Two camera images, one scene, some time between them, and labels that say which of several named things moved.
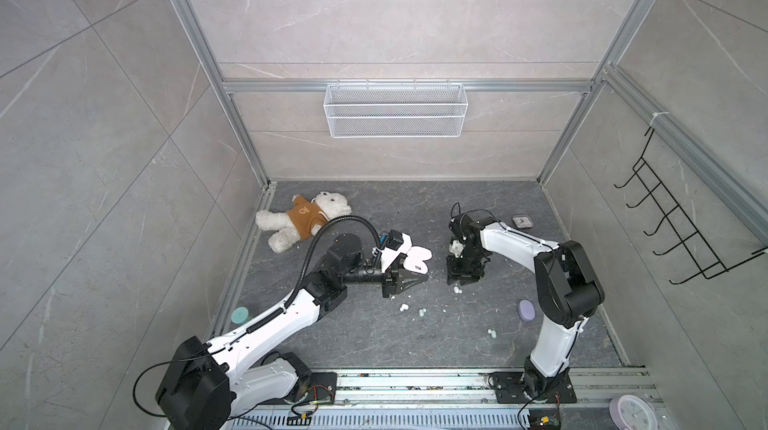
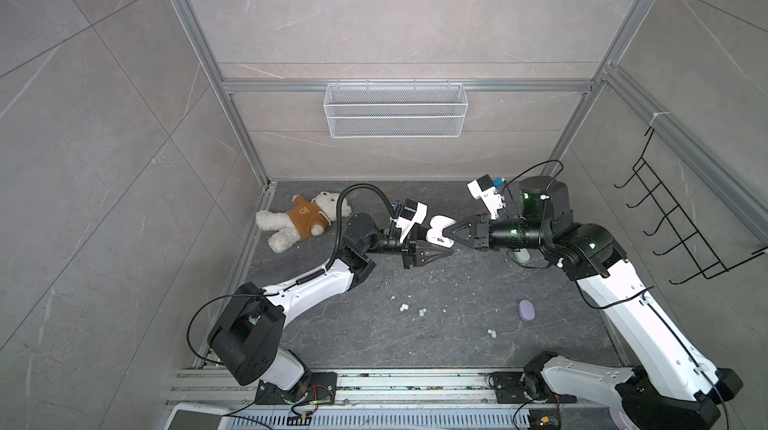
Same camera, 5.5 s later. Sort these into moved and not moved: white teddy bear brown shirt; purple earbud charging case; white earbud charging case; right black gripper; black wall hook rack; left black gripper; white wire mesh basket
Moved: right black gripper; white earbud charging case; left black gripper
Not moved: white teddy bear brown shirt; black wall hook rack; white wire mesh basket; purple earbud charging case
